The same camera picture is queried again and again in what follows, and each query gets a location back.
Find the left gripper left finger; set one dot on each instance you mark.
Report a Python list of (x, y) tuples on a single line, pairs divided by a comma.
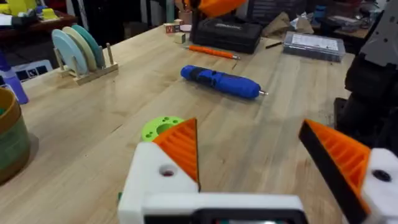
[(149, 174)]

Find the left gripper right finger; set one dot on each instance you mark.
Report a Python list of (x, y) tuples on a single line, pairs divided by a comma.
[(348, 161)]

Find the blue electric screwdriver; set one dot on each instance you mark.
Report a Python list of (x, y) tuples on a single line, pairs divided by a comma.
[(224, 81)]

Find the green disc with holes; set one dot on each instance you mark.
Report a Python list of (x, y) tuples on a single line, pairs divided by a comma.
[(155, 128)]

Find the wooden peg rack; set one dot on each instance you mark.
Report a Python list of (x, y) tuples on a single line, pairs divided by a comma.
[(93, 73)]

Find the clear plastic parts box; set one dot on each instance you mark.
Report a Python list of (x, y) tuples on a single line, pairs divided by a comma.
[(314, 46)]

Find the orange pen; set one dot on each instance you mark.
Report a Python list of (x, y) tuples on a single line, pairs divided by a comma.
[(211, 51)]

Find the black pen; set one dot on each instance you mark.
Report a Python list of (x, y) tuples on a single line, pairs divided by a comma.
[(273, 45)]

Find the pale toy cube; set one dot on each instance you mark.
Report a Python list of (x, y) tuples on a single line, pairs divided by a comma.
[(179, 38)]

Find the brown and green tub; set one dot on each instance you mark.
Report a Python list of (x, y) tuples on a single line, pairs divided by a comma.
[(12, 143)]

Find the teal plate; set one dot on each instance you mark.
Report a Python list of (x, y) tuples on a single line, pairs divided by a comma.
[(93, 45)]

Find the cream plate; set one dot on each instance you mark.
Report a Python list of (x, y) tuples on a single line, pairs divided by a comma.
[(84, 46)]

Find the light blue plate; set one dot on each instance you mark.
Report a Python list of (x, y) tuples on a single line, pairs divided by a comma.
[(68, 51)]

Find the wooden toy blocks heap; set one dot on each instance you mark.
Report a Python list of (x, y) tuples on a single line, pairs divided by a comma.
[(172, 27)]

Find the crumpled brown paper bag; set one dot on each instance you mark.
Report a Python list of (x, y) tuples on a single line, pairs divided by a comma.
[(280, 26)]

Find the white board with dark squares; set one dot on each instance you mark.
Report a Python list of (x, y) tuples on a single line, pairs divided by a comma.
[(31, 71)]

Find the black tool case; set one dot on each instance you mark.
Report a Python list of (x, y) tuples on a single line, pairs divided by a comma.
[(227, 34)]

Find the purple bottle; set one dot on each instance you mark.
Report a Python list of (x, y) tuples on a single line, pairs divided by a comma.
[(14, 87)]

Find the orange plastic object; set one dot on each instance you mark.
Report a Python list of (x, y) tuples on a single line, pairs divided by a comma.
[(220, 7)]

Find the yellow toy heap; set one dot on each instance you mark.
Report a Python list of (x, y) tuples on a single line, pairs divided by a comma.
[(21, 7)]

